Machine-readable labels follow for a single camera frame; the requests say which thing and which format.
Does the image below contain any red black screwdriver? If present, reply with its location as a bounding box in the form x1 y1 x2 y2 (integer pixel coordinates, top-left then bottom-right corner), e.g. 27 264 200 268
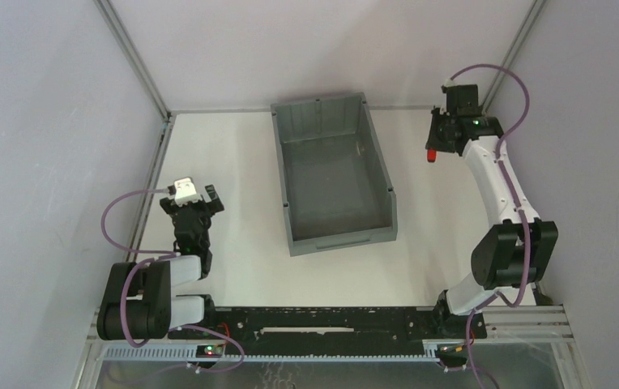
426 149 437 163

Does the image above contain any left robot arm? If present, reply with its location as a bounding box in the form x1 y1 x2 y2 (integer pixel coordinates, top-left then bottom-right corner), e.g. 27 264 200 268
96 177 224 348

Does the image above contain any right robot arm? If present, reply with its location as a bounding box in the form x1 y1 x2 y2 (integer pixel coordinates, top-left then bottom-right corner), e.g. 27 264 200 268
425 80 558 323

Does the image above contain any grey plastic storage bin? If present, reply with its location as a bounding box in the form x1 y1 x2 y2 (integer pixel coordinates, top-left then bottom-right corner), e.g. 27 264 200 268
271 92 398 256

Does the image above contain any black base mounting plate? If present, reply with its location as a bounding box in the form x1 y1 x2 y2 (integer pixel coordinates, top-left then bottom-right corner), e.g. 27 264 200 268
167 306 488 361

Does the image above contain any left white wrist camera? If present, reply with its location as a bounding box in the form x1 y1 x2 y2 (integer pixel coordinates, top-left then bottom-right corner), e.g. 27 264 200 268
168 177 203 206

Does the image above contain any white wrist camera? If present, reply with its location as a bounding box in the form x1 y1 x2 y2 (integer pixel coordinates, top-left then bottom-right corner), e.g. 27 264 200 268
168 177 203 206
442 78 457 88

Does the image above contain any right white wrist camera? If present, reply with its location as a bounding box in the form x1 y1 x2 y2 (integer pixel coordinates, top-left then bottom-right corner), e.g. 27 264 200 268
442 78 457 88

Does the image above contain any grey slotted cable duct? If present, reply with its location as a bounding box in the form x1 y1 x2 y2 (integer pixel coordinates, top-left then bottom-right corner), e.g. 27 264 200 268
101 342 439 362

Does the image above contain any right aluminium frame post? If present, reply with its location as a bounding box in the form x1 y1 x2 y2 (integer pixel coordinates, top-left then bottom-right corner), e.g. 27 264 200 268
482 0 549 111

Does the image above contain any aluminium frame post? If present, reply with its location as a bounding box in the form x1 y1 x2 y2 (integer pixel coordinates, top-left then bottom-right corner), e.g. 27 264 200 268
93 0 171 122
482 0 549 111

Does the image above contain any left aluminium frame post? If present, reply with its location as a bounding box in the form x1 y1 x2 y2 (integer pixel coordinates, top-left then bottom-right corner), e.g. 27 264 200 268
93 0 171 122

